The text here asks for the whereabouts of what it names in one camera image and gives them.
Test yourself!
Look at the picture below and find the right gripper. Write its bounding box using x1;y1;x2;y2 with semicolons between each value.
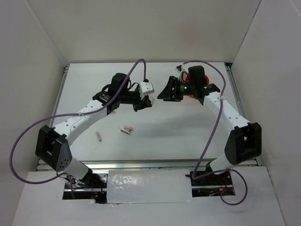
157;75;196;102

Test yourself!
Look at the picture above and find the beige small eraser stick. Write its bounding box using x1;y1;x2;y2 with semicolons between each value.
96;132;102;142

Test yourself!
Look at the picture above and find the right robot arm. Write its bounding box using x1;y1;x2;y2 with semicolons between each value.
157;66;262;185

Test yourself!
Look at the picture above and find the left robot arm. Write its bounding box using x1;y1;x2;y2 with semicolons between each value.
35;73;154;188

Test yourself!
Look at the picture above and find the orange round organizer container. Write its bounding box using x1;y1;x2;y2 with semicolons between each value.
184;73;210;98

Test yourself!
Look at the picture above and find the pink white mini stapler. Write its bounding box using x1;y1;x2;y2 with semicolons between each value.
119;125;134;135

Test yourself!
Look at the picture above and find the white foam cover panel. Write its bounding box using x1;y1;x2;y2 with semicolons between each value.
107;169;192;204

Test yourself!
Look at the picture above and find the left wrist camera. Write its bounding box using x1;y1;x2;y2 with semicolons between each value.
139;81;155;98

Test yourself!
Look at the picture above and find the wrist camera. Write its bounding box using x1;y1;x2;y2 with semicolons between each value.
175;65;189;82
139;81;155;98

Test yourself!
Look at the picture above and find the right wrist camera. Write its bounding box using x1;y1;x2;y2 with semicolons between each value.
175;65;189;82

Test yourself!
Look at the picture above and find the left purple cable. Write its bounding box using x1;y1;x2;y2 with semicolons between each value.
9;58;148;201

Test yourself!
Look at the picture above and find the purple cable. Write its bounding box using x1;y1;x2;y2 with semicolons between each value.
180;60;248;207
9;58;148;201

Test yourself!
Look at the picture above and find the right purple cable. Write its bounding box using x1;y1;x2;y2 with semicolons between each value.
180;60;248;207

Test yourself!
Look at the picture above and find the aluminium table frame rail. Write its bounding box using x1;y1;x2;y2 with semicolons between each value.
35;62;262;171

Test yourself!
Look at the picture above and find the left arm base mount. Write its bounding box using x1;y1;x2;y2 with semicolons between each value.
60;171;108;204

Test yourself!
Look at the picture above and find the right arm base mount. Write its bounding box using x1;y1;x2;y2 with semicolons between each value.
185;171;235;197

